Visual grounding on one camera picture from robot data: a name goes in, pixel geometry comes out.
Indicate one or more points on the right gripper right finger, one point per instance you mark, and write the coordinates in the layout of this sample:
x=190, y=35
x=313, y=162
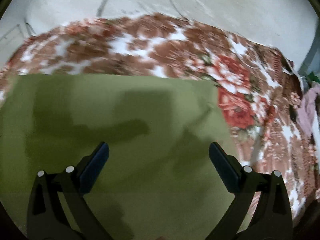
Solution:
x=272, y=218

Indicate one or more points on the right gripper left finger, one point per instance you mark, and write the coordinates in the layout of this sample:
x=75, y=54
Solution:
x=57, y=209

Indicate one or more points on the green hooded jacket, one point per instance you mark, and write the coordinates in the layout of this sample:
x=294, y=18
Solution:
x=158, y=181

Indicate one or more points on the pink cloth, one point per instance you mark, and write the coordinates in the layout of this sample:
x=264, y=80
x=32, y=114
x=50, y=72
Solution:
x=306, y=111

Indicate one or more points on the floral brown bed blanket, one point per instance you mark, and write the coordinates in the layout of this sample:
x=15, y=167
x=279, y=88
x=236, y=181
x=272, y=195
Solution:
x=258, y=91

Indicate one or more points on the metal bunk bed frame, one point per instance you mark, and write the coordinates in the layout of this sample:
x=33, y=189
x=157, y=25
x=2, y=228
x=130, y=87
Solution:
x=311, y=61

